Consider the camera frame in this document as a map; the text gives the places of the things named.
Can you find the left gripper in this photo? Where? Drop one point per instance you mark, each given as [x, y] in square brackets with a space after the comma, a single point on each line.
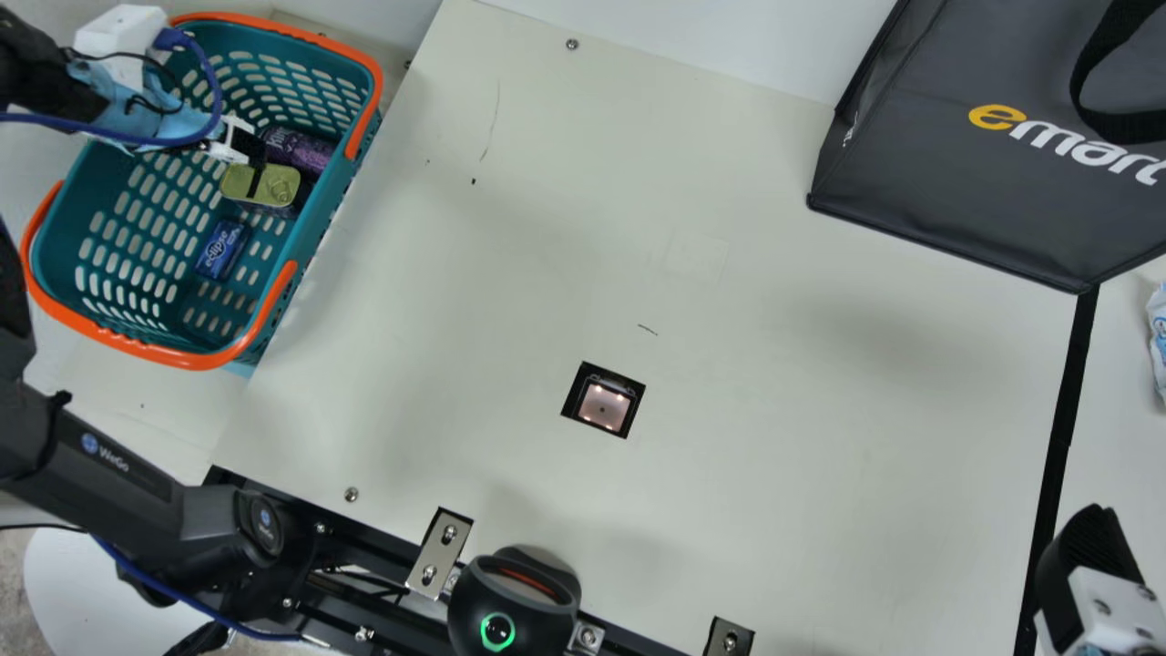
[137, 114]

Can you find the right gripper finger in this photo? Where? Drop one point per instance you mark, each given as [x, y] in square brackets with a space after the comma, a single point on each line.
[1089, 556]

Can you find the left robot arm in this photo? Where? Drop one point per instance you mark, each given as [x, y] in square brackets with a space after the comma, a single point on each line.
[137, 492]

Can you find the teal shopping basket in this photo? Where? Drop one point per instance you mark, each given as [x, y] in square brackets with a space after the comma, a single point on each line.
[137, 237]

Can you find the small square scanner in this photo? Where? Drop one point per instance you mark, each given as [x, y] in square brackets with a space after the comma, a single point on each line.
[603, 403]

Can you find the rectangular gold tin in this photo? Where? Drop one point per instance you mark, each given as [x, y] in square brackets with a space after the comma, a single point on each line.
[262, 187]

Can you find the purple can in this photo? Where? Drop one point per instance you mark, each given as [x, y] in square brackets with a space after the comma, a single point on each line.
[305, 150]

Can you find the small blue tin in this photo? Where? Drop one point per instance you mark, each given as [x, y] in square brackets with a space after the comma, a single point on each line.
[222, 251]

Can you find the black strip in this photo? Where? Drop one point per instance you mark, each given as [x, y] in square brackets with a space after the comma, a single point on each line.
[1061, 437]

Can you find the blue white wipes pack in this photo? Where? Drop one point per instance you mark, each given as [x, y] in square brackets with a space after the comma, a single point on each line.
[1159, 346]

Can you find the black device with green light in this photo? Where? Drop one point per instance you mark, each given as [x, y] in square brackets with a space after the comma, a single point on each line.
[510, 601]

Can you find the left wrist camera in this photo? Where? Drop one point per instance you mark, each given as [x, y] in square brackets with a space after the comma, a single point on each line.
[118, 32]

